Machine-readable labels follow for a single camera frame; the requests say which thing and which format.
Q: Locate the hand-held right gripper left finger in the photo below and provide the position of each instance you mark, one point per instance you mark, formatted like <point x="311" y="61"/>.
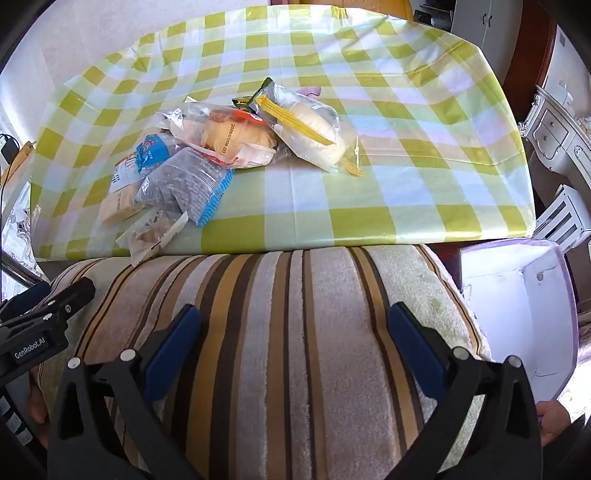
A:
<point x="171" y="353"/>

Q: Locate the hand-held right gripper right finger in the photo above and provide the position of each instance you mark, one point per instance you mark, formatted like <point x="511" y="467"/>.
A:
<point x="415" y="353"/>

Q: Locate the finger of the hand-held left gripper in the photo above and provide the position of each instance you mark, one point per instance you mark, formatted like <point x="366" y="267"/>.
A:
<point x="69" y="295"/>
<point x="23" y="301"/>

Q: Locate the white box purple rim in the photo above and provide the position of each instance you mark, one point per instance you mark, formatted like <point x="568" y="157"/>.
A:
<point x="508" y="323"/>

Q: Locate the beige snack packet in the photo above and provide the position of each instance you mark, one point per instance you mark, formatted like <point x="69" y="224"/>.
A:
<point x="117" y="205"/>

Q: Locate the blue white snack packet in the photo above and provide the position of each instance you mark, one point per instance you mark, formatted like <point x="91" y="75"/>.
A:
<point x="147" y="154"/>

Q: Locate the grey seed packet blue edge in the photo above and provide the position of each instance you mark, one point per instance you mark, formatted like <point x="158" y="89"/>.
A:
<point x="184" y="180"/>

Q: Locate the bread bag orange label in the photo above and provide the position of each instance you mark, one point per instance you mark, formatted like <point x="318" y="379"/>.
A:
<point x="231" y="134"/>

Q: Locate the bread bag yellow stripe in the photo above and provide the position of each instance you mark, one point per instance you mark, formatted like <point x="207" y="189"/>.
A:
<point x="314" y="134"/>

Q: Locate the pink snack packet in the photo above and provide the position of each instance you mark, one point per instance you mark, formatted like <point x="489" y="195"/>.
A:
<point x="309" y="91"/>

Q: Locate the person's left hand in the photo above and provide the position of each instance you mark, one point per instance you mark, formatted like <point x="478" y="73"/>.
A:
<point x="36" y="406"/>

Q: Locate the person's right hand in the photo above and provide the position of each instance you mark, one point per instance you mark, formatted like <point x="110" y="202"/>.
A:
<point x="551" y="422"/>

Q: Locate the white lace cloth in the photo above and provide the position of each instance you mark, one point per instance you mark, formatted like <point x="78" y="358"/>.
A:
<point x="18" y="230"/>

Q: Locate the clear packet brown snack bar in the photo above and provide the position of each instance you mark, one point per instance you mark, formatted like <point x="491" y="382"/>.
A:
<point x="152" y="236"/>

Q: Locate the striped plush cushion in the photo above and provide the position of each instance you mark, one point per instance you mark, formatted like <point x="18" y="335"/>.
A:
<point x="300" y="350"/>

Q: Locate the black charger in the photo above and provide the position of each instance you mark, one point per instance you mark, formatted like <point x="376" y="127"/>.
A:
<point x="8" y="148"/>

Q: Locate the green checked plastic tablecloth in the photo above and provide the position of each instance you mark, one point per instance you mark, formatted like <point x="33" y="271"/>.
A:
<point x="369" y="184"/>

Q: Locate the white slatted chair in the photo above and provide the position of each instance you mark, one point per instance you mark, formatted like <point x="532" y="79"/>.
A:
<point x="565" y="217"/>

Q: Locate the small green yellow packet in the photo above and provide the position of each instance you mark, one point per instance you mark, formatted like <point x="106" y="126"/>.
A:
<point x="243" y="102"/>

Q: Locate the white ornate dresser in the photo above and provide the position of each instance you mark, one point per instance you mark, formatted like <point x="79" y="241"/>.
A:
<point x="554" y="129"/>

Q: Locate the white wardrobe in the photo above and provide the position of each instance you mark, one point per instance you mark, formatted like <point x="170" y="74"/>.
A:
<point x="489" y="23"/>

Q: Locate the yellow leather sofa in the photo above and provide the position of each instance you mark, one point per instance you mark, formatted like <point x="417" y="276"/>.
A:
<point x="397" y="7"/>

